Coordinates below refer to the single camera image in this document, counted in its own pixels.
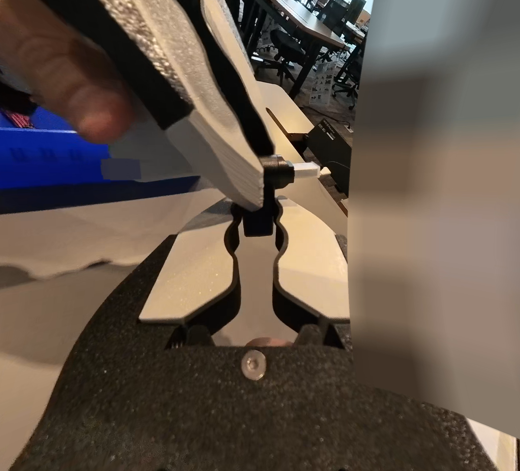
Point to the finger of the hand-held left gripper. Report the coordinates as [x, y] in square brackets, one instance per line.
[187, 52]
[231, 40]

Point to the black flat panel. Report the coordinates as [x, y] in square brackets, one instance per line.
[329, 142]

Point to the black power adapter block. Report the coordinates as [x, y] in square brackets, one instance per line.
[258, 223]

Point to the white power adapter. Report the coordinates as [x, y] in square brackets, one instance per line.
[326, 172]

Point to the wooden top office desk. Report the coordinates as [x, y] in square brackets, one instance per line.
[300, 12]

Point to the black office chair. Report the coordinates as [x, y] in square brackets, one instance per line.
[286, 44]
[345, 85]

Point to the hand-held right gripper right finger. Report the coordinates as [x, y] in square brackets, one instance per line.
[317, 268]

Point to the white printed floor sign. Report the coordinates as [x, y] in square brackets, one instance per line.
[323, 85]

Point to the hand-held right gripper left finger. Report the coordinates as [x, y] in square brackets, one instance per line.
[191, 276]

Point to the person's left hand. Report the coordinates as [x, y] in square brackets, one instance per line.
[53, 61]

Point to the blue plastic bin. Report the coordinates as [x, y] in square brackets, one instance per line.
[48, 178]

